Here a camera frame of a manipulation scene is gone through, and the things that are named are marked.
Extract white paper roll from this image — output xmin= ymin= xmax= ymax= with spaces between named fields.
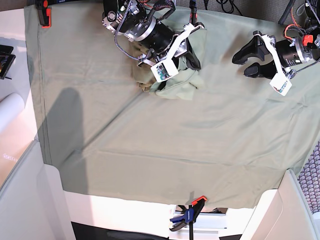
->
xmin=0 ymin=93 xmax=25 ymax=133

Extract white cable top right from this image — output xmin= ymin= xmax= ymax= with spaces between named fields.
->
xmin=296 ymin=4 xmax=310 ymax=20

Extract orange black clamp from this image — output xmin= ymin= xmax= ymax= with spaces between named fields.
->
xmin=35 ymin=0 xmax=51 ymax=28
xmin=189 ymin=0 xmax=198 ymax=25

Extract blue orange bar clamp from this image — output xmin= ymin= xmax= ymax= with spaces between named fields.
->
xmin=169 ymin=195 xmax=208 ymax=240

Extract orange black clamp top left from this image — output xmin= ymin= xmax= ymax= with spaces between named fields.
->
xmin=35 ymin=0 xmax=51 ymax=28

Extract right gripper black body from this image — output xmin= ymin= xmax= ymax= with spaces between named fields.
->
xmin=139 ymin=21 xmax=189 ymax=60

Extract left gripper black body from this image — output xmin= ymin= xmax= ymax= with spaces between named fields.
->
xmin=275 ymin=39 xmax=304 ymax=68

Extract black cables on floor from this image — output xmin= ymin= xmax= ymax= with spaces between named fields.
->
xmin=203 ymin=0 xmax=247 ymax=15

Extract light green T-shirt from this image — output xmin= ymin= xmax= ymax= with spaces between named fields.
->
xmin=129 ymin=29 xmax=207 ymax=101

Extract black tablet device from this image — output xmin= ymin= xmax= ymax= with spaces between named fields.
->
xmin=0 ymin=44 xmax=16 ymax=80

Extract green table cover cloth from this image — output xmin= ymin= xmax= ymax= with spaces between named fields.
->
xmin=24 ymin=1 xmax=320 ymax=208

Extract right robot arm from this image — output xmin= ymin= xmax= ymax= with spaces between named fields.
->
xmin=102 ymin=0 xmax=201 ymax=71

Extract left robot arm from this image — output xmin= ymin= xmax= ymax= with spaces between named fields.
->
xmin=232 ymin=0 xmax=320 ymax=80

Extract orange black clamp top middle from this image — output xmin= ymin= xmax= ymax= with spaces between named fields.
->
xmin=189 ymin=0 xmax=198 ymax=25

